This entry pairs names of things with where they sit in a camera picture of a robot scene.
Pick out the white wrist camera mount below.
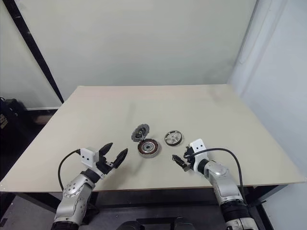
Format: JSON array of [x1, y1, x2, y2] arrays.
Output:
[[80, 147, 100, 169], [189, 138, 210, 172]]

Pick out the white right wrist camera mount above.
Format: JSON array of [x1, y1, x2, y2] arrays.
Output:
[[189, 138, 210, 172]]

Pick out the black diagonal frame bar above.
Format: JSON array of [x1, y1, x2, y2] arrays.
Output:
[[0, 0, 65, 104]]

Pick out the grey metal rotor housing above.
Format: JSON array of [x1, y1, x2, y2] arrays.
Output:
[[130, 123, 151, 143]]

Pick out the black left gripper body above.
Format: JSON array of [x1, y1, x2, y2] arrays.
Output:
[[95, 155, 115, 178]]

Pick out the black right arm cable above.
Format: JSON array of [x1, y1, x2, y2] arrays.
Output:
[[189, 148, 246, 194]]

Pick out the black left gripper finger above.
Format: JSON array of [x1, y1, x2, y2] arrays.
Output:
[[112, 148, 129, 170], [99, 142, 113, 158]]

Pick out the black table frame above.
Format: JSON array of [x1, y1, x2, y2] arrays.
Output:
[[0, 178, 283, 230]]

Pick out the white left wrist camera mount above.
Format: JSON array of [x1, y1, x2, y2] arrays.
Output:
[[80, 147, 100, 169]]

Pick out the motor stator with copper windings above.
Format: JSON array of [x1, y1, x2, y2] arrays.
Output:
[[137, 139, 161, 159]]

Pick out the silver spoked rotor ring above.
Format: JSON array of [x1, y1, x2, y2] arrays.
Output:
[[164, 129, 184, 147]]

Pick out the black bag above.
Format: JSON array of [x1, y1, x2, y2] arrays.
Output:
[[0, 96, 27, 136]]

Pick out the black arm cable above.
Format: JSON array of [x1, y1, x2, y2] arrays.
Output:
[[189, 148, 246, 194], [58, 149, 82, 191]]

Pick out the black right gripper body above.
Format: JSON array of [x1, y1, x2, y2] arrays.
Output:
[[183, 146, 196, 172]]

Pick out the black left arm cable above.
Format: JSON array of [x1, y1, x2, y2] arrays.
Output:
[[58, 149, 82, 191]]

